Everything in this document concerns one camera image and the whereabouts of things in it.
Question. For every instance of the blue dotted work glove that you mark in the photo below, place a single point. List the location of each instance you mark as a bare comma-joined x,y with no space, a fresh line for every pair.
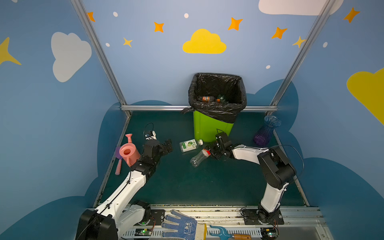
182,227

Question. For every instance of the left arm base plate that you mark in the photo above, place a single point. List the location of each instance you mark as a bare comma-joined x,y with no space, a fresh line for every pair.
156,217

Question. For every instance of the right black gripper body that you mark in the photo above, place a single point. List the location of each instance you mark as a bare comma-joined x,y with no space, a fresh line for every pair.
216,149

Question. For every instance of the left green circuit board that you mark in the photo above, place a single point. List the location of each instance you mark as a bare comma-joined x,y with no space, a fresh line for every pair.
143,232

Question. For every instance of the aluminium back frame rail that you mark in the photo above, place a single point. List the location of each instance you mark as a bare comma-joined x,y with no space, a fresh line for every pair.
180,108

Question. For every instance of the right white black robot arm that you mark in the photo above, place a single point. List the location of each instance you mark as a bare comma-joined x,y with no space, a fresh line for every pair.
276,167

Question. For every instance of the green Sprite bottle yellow cap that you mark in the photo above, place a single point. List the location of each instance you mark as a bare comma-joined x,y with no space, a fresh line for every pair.
221,99

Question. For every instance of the green plastic trash bin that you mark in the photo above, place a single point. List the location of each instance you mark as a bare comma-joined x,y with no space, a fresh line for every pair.
206,128

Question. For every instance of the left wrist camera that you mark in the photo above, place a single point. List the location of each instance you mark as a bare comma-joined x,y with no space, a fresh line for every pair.
150,135

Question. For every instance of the orange red label bottle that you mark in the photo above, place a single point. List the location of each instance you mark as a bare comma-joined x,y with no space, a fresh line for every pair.
206,99

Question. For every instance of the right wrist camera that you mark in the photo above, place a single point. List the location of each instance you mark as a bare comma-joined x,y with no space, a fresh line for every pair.
222,139

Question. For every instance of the purple plastic item behind can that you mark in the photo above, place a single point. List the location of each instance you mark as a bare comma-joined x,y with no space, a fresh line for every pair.
117,153

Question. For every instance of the pink plastic watering can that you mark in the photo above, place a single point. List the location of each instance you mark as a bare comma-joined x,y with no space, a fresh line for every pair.
130,154

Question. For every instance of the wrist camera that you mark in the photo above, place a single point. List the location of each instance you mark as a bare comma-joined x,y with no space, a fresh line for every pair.
150,135
222,139

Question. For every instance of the black bin liner bag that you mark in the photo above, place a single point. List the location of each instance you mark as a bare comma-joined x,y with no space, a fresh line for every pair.
212,84

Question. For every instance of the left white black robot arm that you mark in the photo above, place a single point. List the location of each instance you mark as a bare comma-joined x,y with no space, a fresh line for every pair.
110,220

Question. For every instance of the green circuit board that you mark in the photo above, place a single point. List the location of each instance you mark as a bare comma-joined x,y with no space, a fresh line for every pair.
143,232
269,234

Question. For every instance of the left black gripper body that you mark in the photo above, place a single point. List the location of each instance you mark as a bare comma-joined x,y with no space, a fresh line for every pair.
163,147

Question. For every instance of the lime label bottle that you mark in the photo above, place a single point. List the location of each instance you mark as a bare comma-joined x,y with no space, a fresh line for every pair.
190,145

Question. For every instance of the red cola bottle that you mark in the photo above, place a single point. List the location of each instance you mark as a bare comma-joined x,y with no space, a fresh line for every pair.
202,155

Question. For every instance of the right green circuit board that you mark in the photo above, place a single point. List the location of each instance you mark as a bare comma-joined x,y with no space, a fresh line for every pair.
269,234

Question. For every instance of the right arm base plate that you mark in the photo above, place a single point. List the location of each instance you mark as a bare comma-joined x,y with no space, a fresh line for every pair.
261,217

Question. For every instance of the teal garden fork wooden handle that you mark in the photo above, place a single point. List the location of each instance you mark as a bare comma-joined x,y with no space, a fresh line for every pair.
224,235

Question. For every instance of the purple glass vase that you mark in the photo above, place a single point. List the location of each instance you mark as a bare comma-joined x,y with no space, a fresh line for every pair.
264,134

